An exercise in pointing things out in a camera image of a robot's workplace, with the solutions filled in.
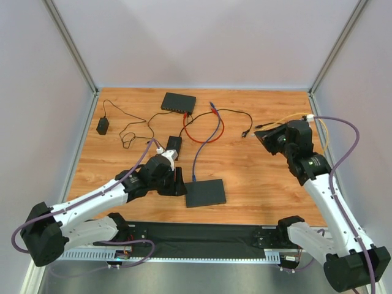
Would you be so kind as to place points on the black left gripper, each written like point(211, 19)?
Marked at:
point(177, 182)

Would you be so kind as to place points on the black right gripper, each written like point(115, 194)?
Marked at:
point(276, 140)

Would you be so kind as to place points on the black network switch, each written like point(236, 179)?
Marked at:
point(178, 103)
point(205, 193)

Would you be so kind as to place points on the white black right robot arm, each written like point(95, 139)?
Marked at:
point(327, 202)

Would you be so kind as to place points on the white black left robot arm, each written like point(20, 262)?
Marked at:
point(79, 208)

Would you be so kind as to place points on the small black middle box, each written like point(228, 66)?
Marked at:
point(174, 143)

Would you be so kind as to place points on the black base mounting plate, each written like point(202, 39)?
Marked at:
point(176, 240)

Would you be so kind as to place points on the black power adapter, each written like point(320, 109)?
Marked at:
point(102, 126)

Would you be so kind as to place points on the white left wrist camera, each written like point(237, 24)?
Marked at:
point(170, 154)

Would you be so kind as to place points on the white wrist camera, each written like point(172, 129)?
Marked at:
point(308, 117)
point(170, 154)

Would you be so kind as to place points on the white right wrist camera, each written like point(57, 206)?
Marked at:
point(308, 117)

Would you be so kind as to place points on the right aluminium frame post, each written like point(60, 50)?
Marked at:
point(339, 43)

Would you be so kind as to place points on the aluminium frame post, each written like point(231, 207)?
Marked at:
point(339, 43)
point(70, 44)

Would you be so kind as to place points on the aluminium front frame rail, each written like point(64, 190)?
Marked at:
point(140, 250)

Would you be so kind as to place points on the left aluminium frame post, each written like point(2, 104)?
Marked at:
point(70, 44)

